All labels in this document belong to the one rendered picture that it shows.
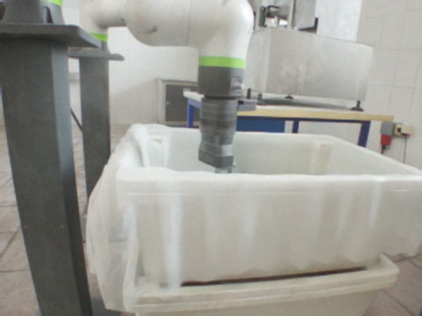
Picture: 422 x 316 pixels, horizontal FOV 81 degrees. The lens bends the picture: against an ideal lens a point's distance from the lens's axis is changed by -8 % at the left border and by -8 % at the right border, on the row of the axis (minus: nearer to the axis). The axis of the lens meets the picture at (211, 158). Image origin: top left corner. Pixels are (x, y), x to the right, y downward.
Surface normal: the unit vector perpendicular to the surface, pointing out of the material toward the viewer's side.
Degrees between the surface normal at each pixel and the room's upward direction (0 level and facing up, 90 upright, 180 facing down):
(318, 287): 90
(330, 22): 90
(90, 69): 90
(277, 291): 90
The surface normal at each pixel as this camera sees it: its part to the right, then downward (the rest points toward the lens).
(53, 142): 0.21, 0.29
